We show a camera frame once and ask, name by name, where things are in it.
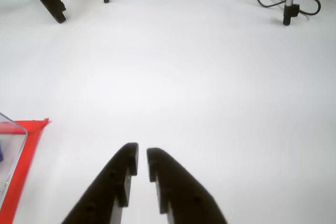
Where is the transparent plastic box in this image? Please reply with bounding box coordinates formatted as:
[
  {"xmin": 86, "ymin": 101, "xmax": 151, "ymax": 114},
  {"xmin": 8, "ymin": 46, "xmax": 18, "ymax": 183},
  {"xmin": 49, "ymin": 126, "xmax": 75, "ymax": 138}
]
[{"xmin": 0, "ymin": 112, "xmax": 29, "ymax": 204}]

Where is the red tape frame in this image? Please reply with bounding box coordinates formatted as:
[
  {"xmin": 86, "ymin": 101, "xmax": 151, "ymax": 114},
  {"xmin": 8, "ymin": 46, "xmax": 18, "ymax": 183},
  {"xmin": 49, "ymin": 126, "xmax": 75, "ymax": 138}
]
[{"xmin": 0, "ymin": 118, "xmax": 52, "ymax": 224}]

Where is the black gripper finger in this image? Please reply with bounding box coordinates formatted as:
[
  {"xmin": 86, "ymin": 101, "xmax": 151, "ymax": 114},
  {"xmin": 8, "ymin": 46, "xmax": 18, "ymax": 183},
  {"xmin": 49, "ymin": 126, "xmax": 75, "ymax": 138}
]
[
  {"xmin": 60, "ymin": 142, "xmax": 139, "ymax": 224},
  {"xmin": 146, "ymin": 147, "xmax": 228, "ymax": 224}
]

